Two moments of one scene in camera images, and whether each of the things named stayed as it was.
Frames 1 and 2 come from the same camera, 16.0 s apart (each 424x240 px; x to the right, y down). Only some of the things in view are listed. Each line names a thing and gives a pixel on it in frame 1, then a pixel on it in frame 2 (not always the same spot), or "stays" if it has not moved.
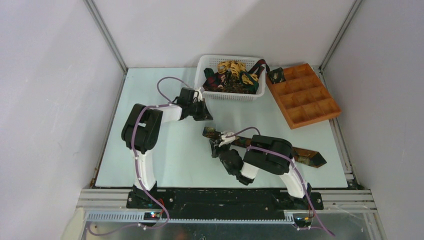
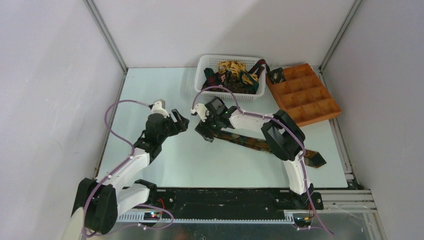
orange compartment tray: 303,97 stays
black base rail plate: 219,201 stays
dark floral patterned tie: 307,157 stays
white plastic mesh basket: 203,62 stays
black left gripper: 205,114 → 180,125
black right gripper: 215,148 → 203,127
